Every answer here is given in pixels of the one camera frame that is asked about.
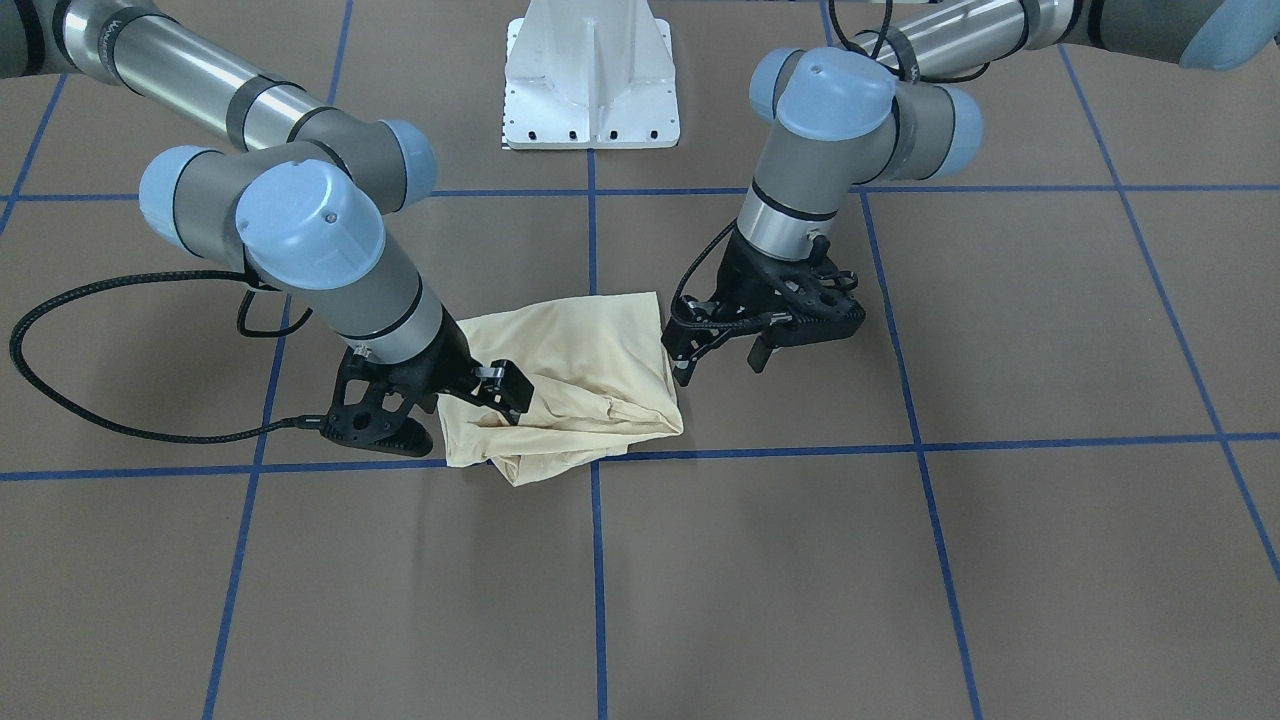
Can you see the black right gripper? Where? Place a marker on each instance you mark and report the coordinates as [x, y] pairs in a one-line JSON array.
[[447, 369]]

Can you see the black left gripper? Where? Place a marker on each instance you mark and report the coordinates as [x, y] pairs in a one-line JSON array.
[[738, 272]]

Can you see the cream long-sleeve printed shirt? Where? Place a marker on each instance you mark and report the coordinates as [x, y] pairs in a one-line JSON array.
[[601, 384]]

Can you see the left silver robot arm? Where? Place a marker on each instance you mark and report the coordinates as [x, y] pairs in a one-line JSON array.
[[888, 105]]

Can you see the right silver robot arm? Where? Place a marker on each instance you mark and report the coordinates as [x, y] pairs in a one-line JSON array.
[[297, 206]]

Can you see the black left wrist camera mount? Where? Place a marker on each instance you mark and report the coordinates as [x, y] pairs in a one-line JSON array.
[[838, 290]]

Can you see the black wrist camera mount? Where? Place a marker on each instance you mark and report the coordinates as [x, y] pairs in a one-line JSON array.
[[838, 290], [371, 406]]

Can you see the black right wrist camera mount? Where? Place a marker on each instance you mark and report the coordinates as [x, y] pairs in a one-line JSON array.
[[371, 406]]

